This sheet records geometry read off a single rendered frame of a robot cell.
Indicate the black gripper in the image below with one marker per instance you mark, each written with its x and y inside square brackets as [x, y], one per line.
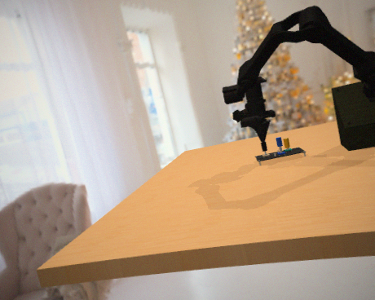
[257, 117]

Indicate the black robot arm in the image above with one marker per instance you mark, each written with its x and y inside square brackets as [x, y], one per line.
[314, 27]

